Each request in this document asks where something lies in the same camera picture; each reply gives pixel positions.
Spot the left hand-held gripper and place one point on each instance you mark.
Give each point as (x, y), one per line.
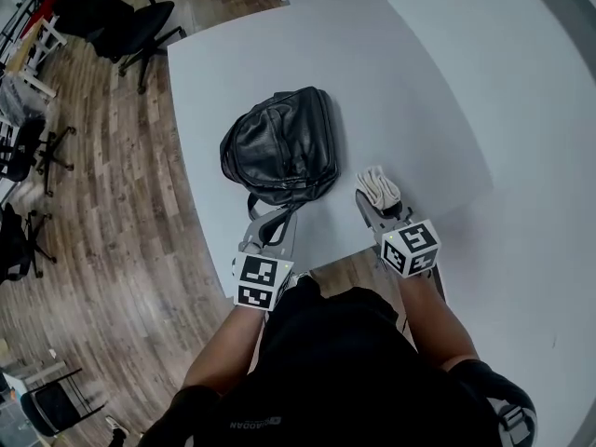
(258, 280)

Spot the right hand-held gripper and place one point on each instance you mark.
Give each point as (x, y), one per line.
(412, 249)

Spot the black office chair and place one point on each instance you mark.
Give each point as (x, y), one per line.
(23, 149)
(14, 245)
(149, 21)

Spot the person's left forearm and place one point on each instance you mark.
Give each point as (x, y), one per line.
(223, 347)

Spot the wooden-top white table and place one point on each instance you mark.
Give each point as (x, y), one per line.
(16, 61)

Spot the black folding chair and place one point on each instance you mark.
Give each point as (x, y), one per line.
(51, 403)

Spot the person's black shirt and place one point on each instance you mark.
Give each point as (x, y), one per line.
(335, 366)

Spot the black leather backpack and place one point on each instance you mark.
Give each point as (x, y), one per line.
(279, 147)

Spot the plastic-covered office chair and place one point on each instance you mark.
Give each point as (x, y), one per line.
(14, 103)

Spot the white cloth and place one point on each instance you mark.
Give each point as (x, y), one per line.
(377, 186)

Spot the person's right forearm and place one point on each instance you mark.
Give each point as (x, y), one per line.
(433, 319)

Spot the red-top white table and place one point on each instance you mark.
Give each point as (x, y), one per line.
(44, 9)

